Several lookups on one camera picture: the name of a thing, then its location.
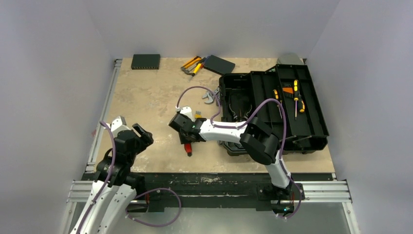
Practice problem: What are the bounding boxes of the red handled cutter pliers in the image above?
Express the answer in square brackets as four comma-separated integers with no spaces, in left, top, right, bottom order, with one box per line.
[184,143,192,157]

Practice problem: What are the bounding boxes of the adjustable wrench red handle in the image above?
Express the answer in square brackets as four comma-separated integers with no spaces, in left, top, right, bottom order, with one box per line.
[202,87,220,106]

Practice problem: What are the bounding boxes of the black tool box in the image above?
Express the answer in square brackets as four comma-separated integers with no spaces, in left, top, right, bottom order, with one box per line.
[219,64,329,155]

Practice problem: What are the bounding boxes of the orange hex key holder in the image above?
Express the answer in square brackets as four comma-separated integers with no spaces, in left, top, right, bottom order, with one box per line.
[282,86,295,99]

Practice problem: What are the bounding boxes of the yellow black long screwdriver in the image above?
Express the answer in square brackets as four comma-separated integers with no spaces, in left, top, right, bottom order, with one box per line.
[293,79,299,119]

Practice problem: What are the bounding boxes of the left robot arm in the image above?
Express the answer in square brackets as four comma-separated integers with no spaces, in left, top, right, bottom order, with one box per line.
[71,119,154,234]

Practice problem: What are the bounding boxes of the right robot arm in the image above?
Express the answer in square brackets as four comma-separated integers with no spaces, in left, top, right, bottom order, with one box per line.
[169,113,303,199]

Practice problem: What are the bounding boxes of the black flat tray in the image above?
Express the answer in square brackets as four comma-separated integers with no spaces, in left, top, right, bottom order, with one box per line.
[204,55,235,75]

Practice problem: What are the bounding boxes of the grey plastic case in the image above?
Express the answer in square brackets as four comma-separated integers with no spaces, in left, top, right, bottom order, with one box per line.
[277,53,304,65]

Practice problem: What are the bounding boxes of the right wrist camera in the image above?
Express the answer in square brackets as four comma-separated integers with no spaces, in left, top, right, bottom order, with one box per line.
[176,106,195,121]

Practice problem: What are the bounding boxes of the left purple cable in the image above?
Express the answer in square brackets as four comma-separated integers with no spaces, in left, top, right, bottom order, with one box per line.
[75,121,182,234]

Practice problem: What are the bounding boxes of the yellow handled pliers top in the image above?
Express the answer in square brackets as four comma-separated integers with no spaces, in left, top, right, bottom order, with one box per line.
[181,56,202,74]

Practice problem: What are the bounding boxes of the black network switch box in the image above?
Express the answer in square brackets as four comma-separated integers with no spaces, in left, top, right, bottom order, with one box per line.
[131,54,161,70]

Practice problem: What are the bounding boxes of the aluminium frame rail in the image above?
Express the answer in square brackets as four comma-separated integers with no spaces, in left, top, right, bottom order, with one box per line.
[66,58,360,234]

